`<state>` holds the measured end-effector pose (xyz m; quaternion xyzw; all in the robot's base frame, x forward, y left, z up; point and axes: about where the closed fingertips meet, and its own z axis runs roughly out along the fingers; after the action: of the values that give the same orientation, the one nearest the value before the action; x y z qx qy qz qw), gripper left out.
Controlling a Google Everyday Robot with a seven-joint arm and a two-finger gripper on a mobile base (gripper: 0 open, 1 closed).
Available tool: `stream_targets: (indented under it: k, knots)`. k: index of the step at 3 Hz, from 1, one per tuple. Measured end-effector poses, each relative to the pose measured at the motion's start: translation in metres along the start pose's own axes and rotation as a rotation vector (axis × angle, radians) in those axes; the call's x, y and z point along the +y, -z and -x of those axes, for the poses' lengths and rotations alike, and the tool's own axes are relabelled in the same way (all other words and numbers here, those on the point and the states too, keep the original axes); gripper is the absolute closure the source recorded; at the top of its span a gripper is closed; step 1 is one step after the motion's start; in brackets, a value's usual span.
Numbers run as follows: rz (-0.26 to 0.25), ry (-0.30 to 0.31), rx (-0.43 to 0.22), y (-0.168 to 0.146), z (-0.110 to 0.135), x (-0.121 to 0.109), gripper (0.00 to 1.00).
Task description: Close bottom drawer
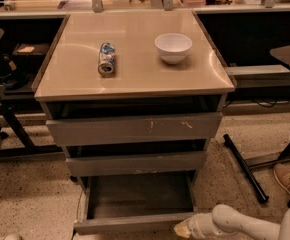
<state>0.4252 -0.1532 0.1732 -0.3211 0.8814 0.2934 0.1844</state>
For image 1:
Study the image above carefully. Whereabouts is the grey bottom drawer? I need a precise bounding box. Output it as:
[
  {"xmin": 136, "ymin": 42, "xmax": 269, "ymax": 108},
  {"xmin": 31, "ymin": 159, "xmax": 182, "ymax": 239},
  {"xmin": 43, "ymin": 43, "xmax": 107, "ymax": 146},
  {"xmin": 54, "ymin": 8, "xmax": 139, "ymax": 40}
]
[{"xmin": 74, "ymin": 172, "xmax": 197, "ymax": 235}]

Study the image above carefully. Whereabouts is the black table leg frame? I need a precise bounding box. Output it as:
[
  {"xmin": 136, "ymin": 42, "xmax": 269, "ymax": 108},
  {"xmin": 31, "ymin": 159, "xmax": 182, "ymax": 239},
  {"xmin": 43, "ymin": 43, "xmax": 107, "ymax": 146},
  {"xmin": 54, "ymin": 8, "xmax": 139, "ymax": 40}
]
[{"xmin": 223, "ymin": 134, "xmax": 290, "ymax": 204}]

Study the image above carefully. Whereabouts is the crushed blue soda can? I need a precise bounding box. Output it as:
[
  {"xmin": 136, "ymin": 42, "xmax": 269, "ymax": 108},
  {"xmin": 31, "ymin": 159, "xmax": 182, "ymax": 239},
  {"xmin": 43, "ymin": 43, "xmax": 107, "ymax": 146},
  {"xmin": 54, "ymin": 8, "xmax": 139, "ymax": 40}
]
[{"xmin": 98, "ymin": 42, "xmax": 115, "ymax": 77}]

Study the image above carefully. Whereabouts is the white ceramic bowl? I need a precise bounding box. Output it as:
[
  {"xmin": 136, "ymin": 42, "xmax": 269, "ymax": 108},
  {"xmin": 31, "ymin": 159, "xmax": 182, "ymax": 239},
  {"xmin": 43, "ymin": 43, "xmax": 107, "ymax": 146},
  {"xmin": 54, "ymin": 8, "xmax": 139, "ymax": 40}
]
[{"xmin": 154, "ymin": 33, "xmax": 192, "ymax": 64}]

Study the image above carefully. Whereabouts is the grey top drawer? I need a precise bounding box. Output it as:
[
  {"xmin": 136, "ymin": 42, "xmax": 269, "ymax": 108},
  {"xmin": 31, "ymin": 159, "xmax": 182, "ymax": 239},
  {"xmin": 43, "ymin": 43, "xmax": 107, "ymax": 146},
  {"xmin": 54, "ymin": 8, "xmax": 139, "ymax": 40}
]
[{"xmin": 46, "ymin": 112, "xmax": 222, "ymax": 146}]

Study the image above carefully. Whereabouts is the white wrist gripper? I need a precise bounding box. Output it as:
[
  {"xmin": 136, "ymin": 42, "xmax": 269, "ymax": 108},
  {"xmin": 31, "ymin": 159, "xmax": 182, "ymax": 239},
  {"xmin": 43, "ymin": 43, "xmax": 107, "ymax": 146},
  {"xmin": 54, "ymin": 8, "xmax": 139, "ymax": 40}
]
[{"xmin": 174, "ymin": 213, "xmax": 214, "ymax": 239}]

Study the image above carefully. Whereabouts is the grey middle drawer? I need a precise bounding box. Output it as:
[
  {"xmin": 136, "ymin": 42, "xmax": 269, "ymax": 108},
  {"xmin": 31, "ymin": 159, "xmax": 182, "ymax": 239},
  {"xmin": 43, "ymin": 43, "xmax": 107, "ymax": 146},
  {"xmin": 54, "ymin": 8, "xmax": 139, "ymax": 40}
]
[{"xmin": 66, "ymin": 139, "xmax": 207, "ymax": 177}]

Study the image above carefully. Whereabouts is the grey drawer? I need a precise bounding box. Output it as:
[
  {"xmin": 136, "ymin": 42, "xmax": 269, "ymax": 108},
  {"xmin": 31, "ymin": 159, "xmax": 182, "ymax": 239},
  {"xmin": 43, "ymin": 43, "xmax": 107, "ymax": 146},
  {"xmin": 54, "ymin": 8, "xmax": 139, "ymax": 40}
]
[
  {"xmin": 66, "ymin": 139, "xmax": 207, "ymax": 177},
  {"xmin": 74, "ymin": 172, "xmax": 197, "ymax": 235},
  {"xmin": 46, "ymin": 112, "xmax": 222, "ymax": 146}
]

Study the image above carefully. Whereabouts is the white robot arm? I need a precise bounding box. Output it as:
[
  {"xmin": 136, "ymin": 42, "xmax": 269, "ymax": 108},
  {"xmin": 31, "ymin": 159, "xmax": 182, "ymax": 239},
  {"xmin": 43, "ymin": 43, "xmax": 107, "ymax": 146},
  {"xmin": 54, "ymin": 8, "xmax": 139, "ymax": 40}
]
[{"xmin": 174, "ymin": 204, "xmax": 290, "ymax": 240}]

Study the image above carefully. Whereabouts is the white power cable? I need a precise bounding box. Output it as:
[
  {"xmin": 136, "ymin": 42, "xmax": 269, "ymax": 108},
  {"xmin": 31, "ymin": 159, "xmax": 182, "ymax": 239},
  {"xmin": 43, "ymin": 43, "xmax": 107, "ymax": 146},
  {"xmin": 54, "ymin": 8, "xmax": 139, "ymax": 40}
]
[{"xmin": 74, "ymin": 189, "xmax": 85, "ymax": 222}]

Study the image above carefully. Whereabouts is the tan sneaker shoe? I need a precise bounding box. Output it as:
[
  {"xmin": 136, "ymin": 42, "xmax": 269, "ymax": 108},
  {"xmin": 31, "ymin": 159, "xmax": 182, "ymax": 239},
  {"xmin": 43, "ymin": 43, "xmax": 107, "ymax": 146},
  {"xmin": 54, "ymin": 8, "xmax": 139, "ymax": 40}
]
[{"xmin": 273, "ymin": 164, "xmax": 290, "ymax": 195}]

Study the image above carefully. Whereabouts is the grey drawer cabinet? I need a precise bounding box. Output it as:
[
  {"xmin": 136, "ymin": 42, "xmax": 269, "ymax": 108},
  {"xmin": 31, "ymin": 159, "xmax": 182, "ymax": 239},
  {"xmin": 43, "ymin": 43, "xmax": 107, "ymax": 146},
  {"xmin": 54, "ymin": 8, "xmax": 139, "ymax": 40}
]
[{"xmin": 31, "ymin": 9, "xmax": 238, "ymax": 185}]

